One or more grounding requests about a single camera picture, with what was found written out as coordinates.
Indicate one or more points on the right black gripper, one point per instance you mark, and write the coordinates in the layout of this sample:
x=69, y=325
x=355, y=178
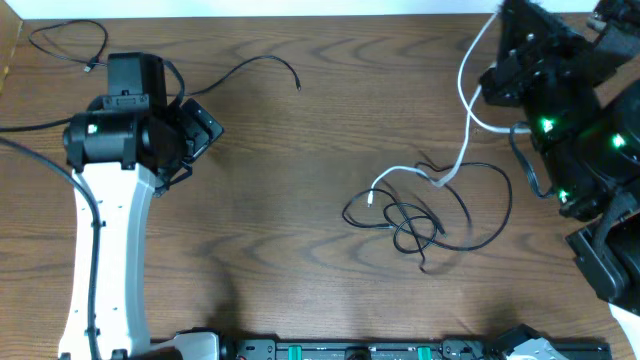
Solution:
x=520, y=67

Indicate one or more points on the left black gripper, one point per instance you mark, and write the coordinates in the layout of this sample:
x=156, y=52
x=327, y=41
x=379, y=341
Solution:
x=202, y=134

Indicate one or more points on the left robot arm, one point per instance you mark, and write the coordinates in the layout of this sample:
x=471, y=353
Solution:
x=131, y=145

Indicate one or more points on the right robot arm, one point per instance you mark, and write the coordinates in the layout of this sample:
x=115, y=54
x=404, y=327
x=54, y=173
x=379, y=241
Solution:
x=590, y=150

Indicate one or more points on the cardboard box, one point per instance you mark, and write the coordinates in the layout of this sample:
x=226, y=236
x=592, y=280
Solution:
x=10, y=28

